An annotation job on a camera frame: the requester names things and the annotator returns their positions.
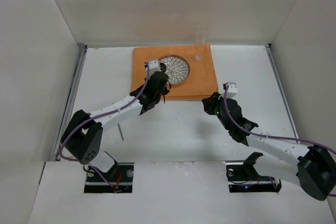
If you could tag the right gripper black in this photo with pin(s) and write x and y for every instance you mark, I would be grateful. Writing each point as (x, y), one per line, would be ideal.
(210, 102)

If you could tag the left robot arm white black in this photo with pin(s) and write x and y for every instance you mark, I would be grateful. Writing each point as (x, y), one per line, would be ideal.
(81, 141)

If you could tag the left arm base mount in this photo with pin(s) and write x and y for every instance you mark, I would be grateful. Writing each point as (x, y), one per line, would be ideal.
(121, 181)

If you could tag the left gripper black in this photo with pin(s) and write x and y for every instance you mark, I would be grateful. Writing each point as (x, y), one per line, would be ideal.
(160, 77)

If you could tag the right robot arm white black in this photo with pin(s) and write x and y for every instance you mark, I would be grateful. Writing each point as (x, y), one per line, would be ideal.
(304, 163)

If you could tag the orange cloth placemat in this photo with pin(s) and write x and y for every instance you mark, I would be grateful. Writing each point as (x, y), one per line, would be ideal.
(201, 82)

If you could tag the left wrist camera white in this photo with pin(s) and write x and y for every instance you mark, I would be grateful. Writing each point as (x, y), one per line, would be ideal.
(153, 66)

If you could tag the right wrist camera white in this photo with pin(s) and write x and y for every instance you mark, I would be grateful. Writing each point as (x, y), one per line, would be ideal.
(230, 89)

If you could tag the clear wine glass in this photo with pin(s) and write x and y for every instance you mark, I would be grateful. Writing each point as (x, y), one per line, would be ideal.
(200, 36)

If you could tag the floral patterned ceramic plate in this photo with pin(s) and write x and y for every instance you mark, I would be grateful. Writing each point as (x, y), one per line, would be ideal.
(177, 68)

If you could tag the black fork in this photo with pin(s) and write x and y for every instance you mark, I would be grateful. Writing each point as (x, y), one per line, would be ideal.
(120, 132)

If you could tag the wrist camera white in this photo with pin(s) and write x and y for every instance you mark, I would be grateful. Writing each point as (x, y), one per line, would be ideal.
(230, 89)
(153, 66)

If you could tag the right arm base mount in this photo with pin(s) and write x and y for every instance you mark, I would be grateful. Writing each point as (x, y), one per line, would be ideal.
(243, 178)

